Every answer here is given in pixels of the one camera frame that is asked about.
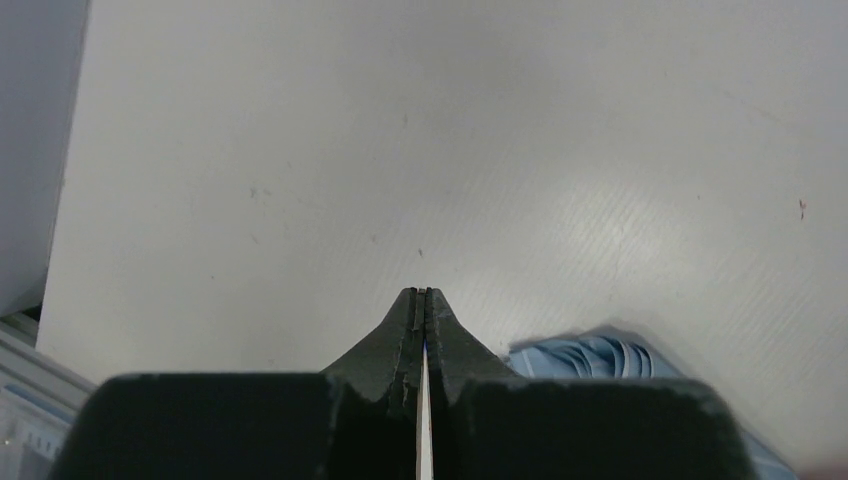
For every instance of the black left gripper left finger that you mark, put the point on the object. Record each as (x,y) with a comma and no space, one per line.
(378,381)

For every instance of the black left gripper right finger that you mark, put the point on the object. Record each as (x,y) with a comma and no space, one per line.
(474,407)

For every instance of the blue checked cloth napkin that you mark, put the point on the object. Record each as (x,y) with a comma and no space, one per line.
(603,407)

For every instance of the aluminium frame rail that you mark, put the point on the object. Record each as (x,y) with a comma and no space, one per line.
(40,400)

